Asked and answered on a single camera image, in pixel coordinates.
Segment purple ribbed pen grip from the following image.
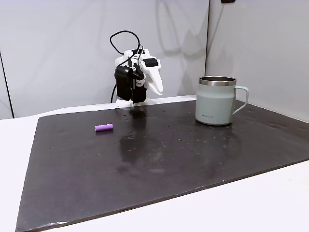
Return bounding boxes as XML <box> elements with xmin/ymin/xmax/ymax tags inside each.
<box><xmin>95</xmin><ymin>123</ymin><xmax>114</xmax><ymax>132</ymax></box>

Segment pale green steel-rimmed mug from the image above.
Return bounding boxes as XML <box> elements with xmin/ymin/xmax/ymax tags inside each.
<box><xmin>195</xmin><ymin>76</ymin><xmax>250</xmax><ymax>126</ymax></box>

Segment dark glossy table mat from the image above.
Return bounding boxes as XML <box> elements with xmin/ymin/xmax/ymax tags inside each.
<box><xmin>14</xmin><ymin>98</ymin><xmax>309</xmax><ymax>232</ymax></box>

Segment black camera box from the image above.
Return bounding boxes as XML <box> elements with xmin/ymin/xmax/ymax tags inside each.
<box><xmin>115</xmin><ymin>66</ymin><xmax>134</xmax><ymax>101</ymax></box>

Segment black looped cable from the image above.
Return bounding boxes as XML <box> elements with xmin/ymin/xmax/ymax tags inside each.
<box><xmin>110</xmin><ymin>30</ymin><xmax>146</xmax><ymax>71</ymax></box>

